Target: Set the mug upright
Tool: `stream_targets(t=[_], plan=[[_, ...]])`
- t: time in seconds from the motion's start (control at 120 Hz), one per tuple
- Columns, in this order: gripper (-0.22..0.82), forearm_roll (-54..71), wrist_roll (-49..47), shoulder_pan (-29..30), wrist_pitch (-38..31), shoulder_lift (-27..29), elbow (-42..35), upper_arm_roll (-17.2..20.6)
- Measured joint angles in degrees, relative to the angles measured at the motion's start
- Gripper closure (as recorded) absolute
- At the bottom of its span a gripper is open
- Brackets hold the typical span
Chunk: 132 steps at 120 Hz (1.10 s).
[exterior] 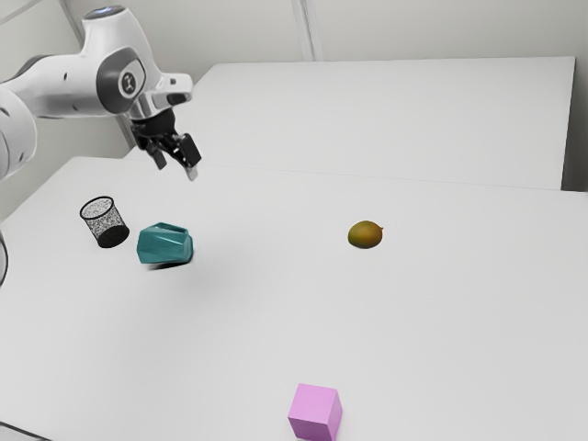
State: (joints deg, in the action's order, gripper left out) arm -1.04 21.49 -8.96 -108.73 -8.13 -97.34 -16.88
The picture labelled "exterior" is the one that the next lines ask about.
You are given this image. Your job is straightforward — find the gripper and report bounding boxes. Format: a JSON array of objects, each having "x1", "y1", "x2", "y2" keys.
[{"x1": 130, "y1": 108, "x2": 203, "y2": 182}]

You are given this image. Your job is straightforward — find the teal faceted mug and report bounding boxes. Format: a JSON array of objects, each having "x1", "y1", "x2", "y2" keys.
[{"x1": 136, "y1": 221, "x2": 195, "y2": 266}]

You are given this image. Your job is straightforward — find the black mesh pen holder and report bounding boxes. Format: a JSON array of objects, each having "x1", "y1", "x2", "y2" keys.
[{"x1": 79, "y1": 196, "x2": 130, "y2": 250}]

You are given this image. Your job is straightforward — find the green-brown mango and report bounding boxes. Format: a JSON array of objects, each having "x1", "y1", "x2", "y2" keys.
[{"x1": 346, "y1": 220, "x2": 385, "y2": 250}]

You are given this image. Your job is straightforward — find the pink cube block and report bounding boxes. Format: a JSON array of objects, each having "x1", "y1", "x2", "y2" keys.
[{"x1": 288, "y1": 383, "x2": 344, "y2": 441}]

